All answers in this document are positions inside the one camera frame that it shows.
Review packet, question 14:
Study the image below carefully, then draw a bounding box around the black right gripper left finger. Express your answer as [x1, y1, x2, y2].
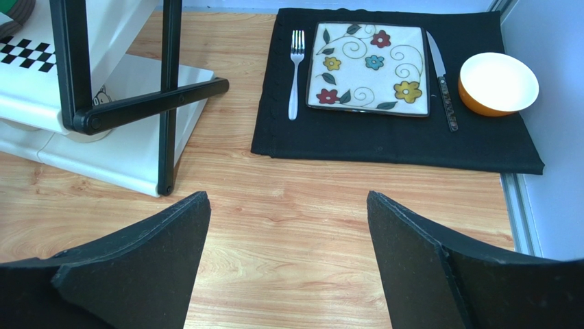
[1, 191, 211, 328]

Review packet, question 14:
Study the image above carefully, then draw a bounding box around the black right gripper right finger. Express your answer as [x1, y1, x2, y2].
[367, 191, 583, 328]

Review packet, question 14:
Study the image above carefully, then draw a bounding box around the green roll front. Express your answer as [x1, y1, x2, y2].
[1, 0, 36, 39]

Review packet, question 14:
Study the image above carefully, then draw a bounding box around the brown roll front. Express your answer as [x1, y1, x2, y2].
[66, 84, 114, 143]

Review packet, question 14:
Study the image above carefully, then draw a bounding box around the cream three-tier shelf rack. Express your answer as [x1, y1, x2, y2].
[1, 1, 229, 197]

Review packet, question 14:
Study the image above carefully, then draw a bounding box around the black placemat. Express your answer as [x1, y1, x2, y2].
[251, 8, 544, 175]

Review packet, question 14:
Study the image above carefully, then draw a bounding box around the orange white bowl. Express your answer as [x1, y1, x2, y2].
[458, 52, 539, 117]

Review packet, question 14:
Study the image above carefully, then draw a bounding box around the floral square plate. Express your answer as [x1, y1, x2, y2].
[306, 21, 430, 117]

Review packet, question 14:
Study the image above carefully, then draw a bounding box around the silver fork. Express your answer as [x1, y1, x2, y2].
[288, 29, 305, 121]

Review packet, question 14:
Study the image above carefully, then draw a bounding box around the black handled knife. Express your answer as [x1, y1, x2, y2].
[426, 31, 459, 132]

